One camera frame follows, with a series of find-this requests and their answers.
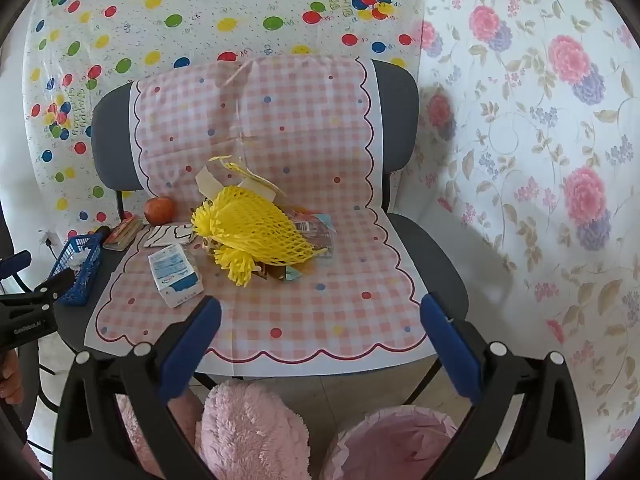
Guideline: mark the pink bag lined bin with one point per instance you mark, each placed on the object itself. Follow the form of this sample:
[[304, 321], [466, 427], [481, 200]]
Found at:
[[390, 445]]

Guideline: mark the pink fluffy clothing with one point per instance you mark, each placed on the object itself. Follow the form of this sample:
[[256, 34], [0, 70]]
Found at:
[[250, 435]]

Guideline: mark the blue plastic basket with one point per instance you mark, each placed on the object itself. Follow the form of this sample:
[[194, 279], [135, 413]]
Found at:
[[80, 270]]

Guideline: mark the pink checked cloth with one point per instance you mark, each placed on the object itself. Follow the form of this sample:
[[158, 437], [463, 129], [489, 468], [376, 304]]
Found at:
[[300, 135]]

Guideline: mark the orange cover notepad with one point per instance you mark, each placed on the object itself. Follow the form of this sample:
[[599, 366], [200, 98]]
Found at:
[[122, 234]]

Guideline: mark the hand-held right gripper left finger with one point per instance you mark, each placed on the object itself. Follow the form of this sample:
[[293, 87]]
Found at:
[[192, 347]]

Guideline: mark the colourful snack wrapper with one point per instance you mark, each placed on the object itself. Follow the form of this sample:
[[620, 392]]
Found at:
[[315, 230]]

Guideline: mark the red apple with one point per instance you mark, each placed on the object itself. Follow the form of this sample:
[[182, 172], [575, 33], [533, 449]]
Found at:
[[159, 210]]

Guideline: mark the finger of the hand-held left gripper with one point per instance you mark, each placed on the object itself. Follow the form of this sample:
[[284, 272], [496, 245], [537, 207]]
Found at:
[[55, 285], [17, 262]]

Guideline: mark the person's left hand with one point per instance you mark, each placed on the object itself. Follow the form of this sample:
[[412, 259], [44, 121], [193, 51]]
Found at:
[[9, 375]]

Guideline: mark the yellow foam net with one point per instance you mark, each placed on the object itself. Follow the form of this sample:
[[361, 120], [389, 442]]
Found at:
[[250, 225]]

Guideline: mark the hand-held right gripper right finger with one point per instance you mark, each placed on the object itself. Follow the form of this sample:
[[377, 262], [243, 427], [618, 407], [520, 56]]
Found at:
[[450, 355]]

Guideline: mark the white blue carton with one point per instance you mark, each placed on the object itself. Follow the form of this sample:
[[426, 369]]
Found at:
[[175, 275]]

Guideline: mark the grey office chair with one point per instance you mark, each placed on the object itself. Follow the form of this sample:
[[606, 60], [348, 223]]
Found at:
[[400, 110]]

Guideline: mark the floral print sheet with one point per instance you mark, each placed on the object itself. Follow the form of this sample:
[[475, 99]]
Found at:
[[525, 160]]

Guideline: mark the white wall socket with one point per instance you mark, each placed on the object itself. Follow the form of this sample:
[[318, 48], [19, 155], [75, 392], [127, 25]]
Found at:
[[47, 240]]

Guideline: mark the balloon print sheet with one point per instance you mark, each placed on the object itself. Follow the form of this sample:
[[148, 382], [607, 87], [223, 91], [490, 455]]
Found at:
[[200, 10]]

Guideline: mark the white paper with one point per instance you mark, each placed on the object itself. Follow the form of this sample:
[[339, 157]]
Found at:
[[207, 185]]

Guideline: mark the white black-lined pouch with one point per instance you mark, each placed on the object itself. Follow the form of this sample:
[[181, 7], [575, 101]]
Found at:
[[167, 235]]

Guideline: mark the black cylindrical object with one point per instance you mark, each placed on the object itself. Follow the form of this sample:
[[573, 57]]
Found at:
[[101, 232]]

